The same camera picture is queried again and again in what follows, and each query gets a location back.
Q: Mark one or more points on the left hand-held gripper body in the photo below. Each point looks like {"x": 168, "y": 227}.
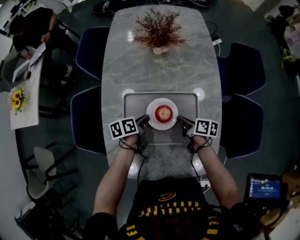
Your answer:
{"x": 123, "y": 128}

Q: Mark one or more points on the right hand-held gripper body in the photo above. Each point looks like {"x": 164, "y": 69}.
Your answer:
{"x": 206, "y": 127}

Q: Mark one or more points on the white round plate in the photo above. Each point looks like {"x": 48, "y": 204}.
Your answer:
{"x": 161, "y": 126}

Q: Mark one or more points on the red apple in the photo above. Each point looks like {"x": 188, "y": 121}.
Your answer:
{"x": 163, "y": 113}

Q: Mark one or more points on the person's right forearm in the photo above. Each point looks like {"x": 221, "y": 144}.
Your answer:
{"x": 215, "y": 173}

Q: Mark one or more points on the person's left forearm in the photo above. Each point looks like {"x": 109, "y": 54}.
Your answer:
{"x": 112, "y": 182}

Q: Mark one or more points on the grey metal tray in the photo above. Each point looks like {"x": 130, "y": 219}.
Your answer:
{"x": 136, "y": 105}

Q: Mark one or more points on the dark blue chair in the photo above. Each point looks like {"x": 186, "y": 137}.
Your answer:
{"x": 243, "y": 70}
{"x": 92, "y": 51}
{"x": 242, "y": 126}
{"x": 87, "y": 122}

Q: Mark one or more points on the white plug adapter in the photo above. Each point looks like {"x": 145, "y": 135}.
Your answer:
{"x": 204, "y": 183}

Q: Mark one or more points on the black monitor with lit screen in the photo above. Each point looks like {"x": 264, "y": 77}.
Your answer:
{"x": 264, "y": 188}

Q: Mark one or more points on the grey chair with black legs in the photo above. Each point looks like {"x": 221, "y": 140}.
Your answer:
{"x": 43, "y": 161}

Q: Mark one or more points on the white power strip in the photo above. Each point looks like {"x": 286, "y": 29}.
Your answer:
{"x": 216, "y": 40}

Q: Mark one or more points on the dried brown plant in pot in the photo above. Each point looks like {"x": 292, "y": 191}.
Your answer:
{"x": 159, "y": 30}

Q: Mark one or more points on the person's black printed shirt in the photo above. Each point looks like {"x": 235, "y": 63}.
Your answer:
{"x": 168, "y": 211}

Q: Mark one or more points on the white marble side table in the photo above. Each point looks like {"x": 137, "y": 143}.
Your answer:
{"x": 28, "y": 112}

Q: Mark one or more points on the sunflower bouquet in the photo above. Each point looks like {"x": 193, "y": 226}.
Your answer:
{"x": 17, "y": 99}

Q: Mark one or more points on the white laptop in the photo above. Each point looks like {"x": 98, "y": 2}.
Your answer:
{"x": 37, "y": 54}

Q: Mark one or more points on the grey open box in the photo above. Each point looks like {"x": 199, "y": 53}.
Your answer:
{"x": 20, "y": 70}

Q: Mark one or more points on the black equipment case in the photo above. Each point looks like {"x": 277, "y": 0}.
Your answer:
{"x": 39, "y": 222}

